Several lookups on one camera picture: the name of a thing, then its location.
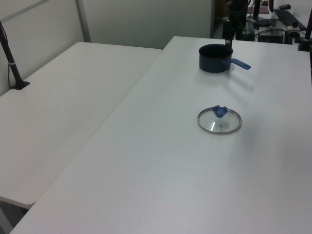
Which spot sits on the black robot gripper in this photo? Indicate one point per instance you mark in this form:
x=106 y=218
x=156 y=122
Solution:
x=229 y=29

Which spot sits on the glass lid with blue knob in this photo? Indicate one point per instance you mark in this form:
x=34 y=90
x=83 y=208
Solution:
x=219 y=122

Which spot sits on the dark blue saucepan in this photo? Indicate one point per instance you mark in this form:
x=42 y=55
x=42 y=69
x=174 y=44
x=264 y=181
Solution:
x=212 y=63

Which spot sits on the black computer box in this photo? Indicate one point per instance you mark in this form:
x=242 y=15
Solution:
x=271 y=36

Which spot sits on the black computer mouse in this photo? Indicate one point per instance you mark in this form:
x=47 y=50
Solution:
x=284 y=6

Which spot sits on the white side table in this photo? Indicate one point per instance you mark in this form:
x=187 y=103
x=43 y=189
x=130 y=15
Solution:
x=61 y=109

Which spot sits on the black camera stand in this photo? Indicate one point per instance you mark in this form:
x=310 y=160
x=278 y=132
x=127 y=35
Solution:
x=307 y=29
x=12 y=68

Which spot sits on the grey metal partition post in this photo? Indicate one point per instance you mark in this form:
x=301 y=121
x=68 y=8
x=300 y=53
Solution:
x=84 y=22

